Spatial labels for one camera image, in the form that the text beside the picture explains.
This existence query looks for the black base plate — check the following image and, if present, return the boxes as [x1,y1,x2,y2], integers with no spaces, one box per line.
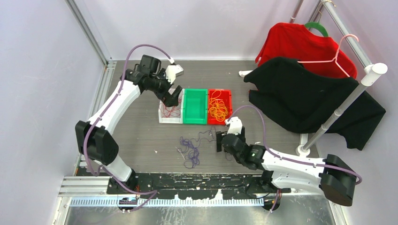
[107,172,292,201]

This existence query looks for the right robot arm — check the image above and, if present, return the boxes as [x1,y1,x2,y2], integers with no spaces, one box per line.
[215,131,360,206]

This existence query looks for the white plastic bin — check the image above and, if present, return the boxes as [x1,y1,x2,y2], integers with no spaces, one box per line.
[158,89,185,124]

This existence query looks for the black shirt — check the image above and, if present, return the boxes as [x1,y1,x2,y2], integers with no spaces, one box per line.
[244,57,386,150]

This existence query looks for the white clothes rack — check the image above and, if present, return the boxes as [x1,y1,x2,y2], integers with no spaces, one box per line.
[238,0,389,191]

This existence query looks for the red cable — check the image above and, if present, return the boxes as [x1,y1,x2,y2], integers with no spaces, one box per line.
[159,93,183,119]

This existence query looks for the green plastic bin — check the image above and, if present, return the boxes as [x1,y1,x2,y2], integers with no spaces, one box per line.
[183,89,208,125]

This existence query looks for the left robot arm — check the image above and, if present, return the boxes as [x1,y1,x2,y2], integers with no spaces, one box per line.
[75,55,184,194]

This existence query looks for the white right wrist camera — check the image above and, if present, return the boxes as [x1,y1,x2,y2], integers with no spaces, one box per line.
[225,116,243,135]

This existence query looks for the pink hanger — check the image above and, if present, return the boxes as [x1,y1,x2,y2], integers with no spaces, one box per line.
[298,34,359,77]

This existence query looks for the red shirt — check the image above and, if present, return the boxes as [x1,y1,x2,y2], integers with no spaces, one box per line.
[255,22,357,79]

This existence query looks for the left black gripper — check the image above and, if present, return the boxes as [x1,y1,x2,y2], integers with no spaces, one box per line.
[147,68,182,107]

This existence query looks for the aluminium frame rail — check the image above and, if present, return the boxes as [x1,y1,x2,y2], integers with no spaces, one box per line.
[65,0,117,116]

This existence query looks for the red plastic bin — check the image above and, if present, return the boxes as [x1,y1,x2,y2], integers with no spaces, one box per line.
[207,89,233,125]

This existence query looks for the green hanger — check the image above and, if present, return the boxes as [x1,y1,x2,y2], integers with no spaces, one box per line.
[304,22,329,37]

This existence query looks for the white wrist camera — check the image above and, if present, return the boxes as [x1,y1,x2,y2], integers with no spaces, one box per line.
[225,116,243,135]
[165,58,184,84]

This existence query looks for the purple cable bundle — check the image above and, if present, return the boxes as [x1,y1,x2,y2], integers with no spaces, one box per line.
[177,136,201,169]

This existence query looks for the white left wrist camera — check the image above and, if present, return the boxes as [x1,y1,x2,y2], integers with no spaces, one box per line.
[165,58,184,84]

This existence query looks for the yellow cable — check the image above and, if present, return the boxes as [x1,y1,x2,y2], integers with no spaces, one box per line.
[208,90,230,122]

